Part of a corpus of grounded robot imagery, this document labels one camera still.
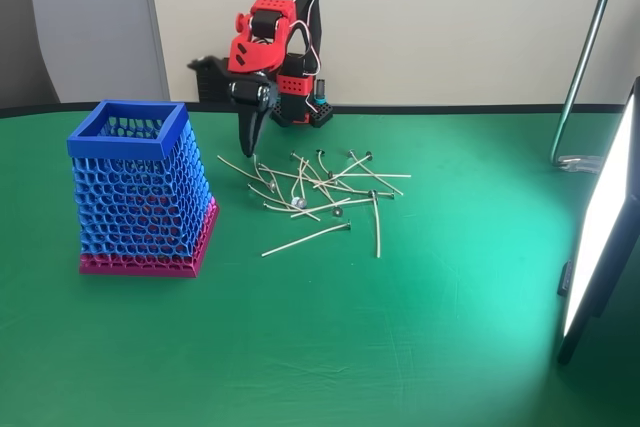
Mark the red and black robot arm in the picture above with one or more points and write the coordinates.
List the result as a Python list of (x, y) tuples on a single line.
[(260, 54)]

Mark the blue and magenta mesh basket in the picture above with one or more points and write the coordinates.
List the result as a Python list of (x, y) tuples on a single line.
[(120, 148)]

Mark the black plastic tool case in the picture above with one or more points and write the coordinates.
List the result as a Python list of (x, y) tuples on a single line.
[(210, 89)]

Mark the black teal clamp knob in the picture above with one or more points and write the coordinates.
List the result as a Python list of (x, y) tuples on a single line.
[(320, 89)]

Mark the dark grey chair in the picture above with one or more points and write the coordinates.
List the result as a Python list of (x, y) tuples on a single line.
[(20, 47)]

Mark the green table cloth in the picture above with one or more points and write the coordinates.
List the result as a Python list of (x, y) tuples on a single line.
[(350, 347)]

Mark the chrome stand pole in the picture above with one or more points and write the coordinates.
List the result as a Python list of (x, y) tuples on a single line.
[(587, 47)]

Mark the black framed light panel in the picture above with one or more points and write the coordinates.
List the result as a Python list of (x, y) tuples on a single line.
[(600, 227)]

